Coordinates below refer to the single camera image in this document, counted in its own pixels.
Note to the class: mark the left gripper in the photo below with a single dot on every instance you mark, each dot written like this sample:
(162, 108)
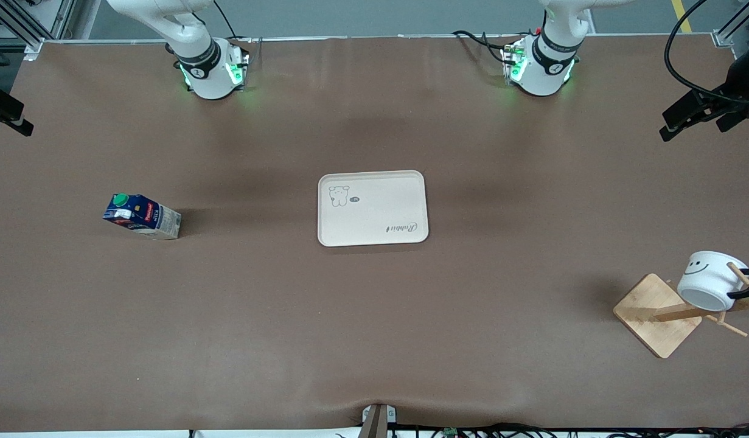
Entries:
(741, 83)

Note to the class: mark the blue milk carton green cap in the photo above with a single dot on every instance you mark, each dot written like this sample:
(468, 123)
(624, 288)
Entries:
(143, 218)

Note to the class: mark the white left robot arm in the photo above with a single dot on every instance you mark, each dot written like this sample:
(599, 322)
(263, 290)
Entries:
(544, 67)

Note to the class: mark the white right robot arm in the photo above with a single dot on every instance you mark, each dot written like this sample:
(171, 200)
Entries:
(204, 67)

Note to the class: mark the wooden cup rack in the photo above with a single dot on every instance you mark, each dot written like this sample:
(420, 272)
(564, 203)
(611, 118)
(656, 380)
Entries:
(654, 316)

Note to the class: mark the brown table mat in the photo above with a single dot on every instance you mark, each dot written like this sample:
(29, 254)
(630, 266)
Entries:
(228, 316)

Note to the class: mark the beige plastic tray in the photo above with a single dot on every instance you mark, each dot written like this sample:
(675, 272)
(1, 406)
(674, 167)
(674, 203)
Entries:
(380, 210)

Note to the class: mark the aluminium frame profile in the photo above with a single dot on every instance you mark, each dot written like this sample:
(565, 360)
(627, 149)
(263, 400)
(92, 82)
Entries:
(736, 27)
(21, 24)

